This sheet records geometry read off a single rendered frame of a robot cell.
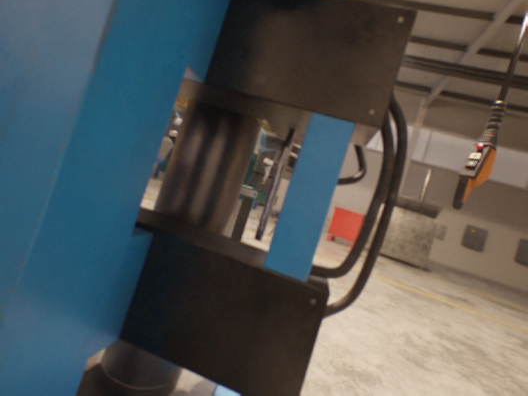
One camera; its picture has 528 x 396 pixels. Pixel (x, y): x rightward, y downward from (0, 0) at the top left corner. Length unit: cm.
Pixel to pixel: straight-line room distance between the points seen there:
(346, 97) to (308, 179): 15
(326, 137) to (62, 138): 36
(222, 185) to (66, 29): 49
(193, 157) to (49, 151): 44
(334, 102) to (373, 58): 9
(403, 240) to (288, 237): 816
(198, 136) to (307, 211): 39
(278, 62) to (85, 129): 32
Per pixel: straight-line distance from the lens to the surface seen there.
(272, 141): 139
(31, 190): 38
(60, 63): 39
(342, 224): 792
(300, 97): 52
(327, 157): 49
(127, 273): 54
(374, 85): 53
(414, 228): 865
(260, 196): 164
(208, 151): 75
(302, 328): 52
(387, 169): 56
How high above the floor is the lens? 73
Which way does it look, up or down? 2 degrees up
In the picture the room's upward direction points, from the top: 18 degrees clockwise
